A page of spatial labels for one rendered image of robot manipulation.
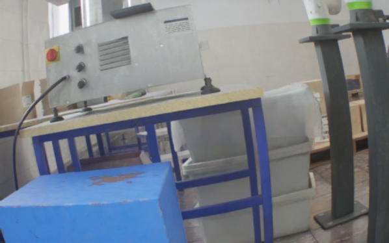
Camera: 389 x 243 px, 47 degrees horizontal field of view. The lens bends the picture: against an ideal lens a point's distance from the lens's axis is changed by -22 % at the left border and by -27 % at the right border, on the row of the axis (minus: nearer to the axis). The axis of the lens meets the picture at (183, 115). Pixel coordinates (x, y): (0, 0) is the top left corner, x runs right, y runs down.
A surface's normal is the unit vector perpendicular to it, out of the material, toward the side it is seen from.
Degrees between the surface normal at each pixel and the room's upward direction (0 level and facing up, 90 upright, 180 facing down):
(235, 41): 90
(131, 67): 90
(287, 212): 96
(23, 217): 90
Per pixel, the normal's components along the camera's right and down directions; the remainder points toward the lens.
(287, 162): -0.15, 0.19
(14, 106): -0.35, 0.11
